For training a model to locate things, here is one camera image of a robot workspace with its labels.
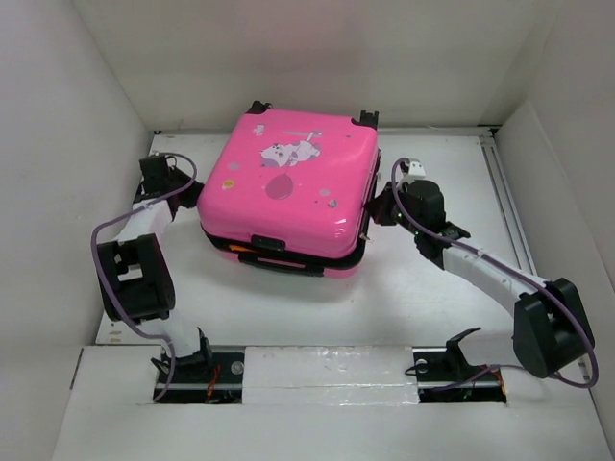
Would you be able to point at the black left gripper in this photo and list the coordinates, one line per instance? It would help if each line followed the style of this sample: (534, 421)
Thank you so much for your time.
(197, 189)

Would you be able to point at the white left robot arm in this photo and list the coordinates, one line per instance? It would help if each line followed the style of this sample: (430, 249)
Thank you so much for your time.
(136, 284)

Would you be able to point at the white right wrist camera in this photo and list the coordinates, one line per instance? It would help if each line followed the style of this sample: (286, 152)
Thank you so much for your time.
(413, 169)

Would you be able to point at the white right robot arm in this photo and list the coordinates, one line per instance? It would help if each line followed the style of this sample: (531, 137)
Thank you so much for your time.
(550, 326)

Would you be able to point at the aluminium rail right edge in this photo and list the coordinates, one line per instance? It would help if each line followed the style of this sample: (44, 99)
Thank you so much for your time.
(512, 222)

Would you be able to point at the orange cloth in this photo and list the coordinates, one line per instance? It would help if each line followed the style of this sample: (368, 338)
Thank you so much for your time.
(241, 249)

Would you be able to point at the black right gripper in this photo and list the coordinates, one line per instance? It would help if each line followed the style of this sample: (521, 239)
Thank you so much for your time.
(377, 207)

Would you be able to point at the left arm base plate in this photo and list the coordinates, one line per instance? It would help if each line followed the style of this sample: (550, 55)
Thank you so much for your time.
(197, 382)

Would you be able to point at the pink suitcase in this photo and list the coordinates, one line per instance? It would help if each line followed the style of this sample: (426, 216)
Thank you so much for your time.
(293, 185)

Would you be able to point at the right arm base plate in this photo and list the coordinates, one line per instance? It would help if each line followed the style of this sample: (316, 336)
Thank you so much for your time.
(444, 375)

